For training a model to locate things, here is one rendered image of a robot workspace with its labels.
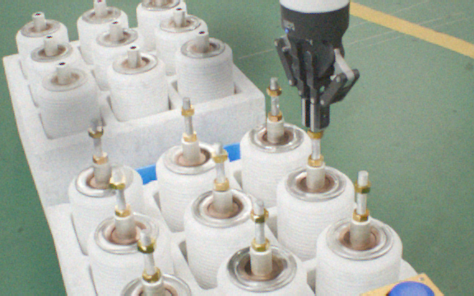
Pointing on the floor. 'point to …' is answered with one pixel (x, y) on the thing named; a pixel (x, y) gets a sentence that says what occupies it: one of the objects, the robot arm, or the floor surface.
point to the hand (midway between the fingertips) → (315, 113)
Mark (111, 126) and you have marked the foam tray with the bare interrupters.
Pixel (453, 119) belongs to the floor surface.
